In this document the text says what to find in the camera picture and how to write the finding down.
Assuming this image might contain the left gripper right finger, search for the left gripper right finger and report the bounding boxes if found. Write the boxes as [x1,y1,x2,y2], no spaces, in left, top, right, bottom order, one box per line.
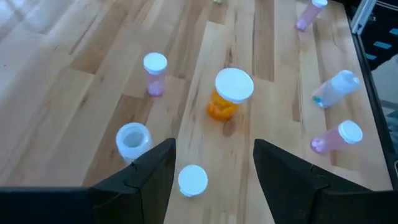
[253,139,371,224]

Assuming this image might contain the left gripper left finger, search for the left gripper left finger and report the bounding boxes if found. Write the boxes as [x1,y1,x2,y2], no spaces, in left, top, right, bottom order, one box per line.
[91,138,177,224]

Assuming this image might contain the black aluminium table frame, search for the black aluminium table frame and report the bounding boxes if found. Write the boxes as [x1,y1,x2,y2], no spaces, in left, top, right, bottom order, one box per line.
[343,0,398,190]

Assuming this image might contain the large orange pill bottle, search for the large orange pill bottle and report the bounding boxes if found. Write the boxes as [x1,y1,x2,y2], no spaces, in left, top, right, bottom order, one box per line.
[207,67,255,122]

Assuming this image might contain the pink pill bottle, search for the pink pill bottle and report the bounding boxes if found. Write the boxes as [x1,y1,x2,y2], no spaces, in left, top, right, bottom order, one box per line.
[310,119,364,155]
[142,52,168,97]
[295,0,328,32]

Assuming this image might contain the silver bracket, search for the silver bracket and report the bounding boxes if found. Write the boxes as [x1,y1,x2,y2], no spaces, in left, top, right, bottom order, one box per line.
[350,0,377,35]

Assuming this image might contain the clear pill bottle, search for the clear pill bottle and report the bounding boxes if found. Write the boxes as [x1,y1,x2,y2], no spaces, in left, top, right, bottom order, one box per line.
[115,122,154,166]
[312,69,361,109]

